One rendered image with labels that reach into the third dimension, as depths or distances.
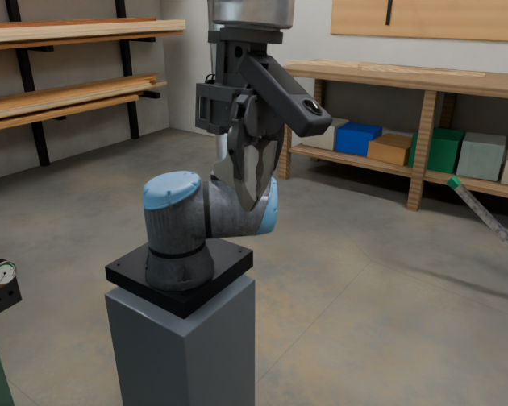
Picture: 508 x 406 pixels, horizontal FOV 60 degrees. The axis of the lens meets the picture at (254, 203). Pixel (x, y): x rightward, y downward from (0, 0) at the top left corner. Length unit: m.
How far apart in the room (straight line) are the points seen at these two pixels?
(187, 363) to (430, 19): 2.93
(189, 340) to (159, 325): 0.09
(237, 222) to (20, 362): 1.22
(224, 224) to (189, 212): 0.09
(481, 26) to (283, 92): 3.04
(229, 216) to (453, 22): 2.67
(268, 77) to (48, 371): 1.65
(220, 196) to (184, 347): 0.38
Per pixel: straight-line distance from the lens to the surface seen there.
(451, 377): 1.93
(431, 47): 3.56
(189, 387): 1.24
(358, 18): 3.71
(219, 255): 1.31
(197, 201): 1.10
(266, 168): 0.55
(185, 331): 1.14
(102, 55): 4.48
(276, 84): 0.48
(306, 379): 1.79
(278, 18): 0.50
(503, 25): 3.45
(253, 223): 1.11
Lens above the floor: 1.28
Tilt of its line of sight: 24 degrees down
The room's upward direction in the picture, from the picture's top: straight up
